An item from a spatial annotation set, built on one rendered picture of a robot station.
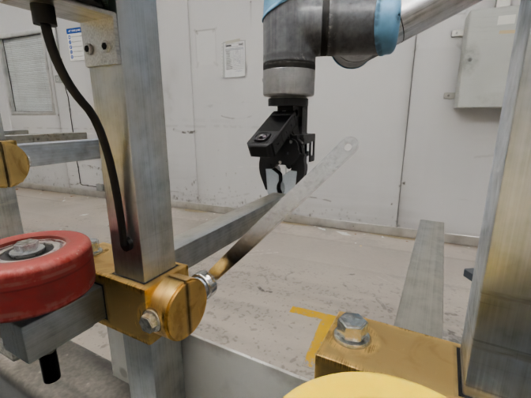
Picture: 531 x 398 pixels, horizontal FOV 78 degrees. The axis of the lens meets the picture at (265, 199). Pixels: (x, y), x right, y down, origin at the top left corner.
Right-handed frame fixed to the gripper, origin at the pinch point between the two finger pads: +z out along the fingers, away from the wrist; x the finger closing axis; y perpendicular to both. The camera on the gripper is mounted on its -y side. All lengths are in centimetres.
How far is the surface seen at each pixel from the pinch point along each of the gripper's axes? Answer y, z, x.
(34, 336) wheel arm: -43.3, -2.2, -1.7
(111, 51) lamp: -37.4, -21.1, -5.2
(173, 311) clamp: -37.0, -2.6, -8.5
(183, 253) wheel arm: -28.1, -2.4, -1.5
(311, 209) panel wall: 224, 68, 75
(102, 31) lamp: -37.4, -22.4, -4.5
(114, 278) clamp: -37.7, -4.3, -2.9
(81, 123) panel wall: 198, -8, 361
